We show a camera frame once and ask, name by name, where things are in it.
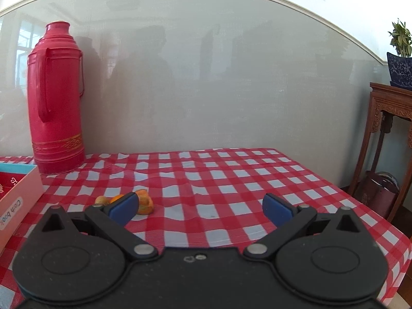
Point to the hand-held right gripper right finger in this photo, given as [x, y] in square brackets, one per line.
[276, 208]

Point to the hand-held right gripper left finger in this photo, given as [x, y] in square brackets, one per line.
[124, 208]

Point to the small orange tangerine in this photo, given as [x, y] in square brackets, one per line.
[116, 198]

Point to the orange-green mottled fruit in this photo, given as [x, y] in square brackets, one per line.
[146, 203]

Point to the small yellow-green fruit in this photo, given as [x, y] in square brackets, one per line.
[100, 200]

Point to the colourful cardboard box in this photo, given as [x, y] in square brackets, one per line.
[19, 193]

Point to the red white checkered tablecloth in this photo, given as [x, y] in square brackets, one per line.
[225, 183]

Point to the dark red bag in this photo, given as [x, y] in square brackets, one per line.
[376, 196]

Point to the red thermos flask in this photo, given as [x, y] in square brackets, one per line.
[54, 103]

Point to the carved wooden plant stand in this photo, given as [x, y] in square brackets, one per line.
[386, 109]

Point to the blue patterned flower pot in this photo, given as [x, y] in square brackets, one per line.
[399, 70]

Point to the green potted plant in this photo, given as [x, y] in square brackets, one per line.
[400, 38]

